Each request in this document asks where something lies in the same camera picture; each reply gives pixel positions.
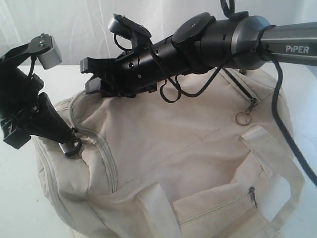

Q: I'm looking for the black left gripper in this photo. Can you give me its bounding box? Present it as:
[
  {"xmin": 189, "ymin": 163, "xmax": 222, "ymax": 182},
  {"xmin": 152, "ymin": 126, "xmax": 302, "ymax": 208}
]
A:
[{"xmin": 0, "ymin": 54, "xmax": 72, "ymax": 149}]

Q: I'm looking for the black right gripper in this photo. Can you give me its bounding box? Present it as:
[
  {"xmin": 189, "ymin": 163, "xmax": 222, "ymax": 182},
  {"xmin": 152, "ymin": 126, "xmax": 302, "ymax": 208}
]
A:
[{"xmin": 80, "ymin": 37, "xmax": 183, "ymax": 97}]

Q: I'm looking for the cream fabric duffel bag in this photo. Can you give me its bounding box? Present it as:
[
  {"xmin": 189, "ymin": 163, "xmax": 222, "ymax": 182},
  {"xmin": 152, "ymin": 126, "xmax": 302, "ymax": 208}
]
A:
[{"xmin": 33, "ymin": 69, "xmax": 305, "ymax": 238}]

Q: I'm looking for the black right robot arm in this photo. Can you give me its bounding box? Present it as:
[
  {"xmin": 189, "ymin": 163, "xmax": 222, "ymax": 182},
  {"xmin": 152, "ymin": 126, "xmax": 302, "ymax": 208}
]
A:
[{"xmin": 80, "ymin": 12, "xmax": 317, "ymax": 97}]

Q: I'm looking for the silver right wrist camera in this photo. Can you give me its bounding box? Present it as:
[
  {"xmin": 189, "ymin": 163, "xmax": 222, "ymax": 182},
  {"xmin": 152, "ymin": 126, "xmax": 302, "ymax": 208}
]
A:
[{"xmin": 108, "ymin": 14, "xmax": 152, "ymax": 49}]

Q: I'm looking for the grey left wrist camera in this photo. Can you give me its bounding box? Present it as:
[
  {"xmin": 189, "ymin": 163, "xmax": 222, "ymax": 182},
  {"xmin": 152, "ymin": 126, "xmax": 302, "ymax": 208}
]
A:
[{"xmin": 28, "ymin": 34, "xmax": 62, "ymax": 70}]

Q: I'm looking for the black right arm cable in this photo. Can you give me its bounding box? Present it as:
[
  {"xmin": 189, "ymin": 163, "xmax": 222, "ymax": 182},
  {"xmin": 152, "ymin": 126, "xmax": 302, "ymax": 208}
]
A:
[{"xmin": 112, "ymin": 0, "xmax": 317, "ymax": 186}]

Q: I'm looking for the gold key ring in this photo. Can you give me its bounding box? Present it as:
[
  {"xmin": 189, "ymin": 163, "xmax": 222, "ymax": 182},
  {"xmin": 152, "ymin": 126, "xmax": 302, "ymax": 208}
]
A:
[{"xmin": 234, "ymin": 111, "xmax": 252, "ymax": 126}]

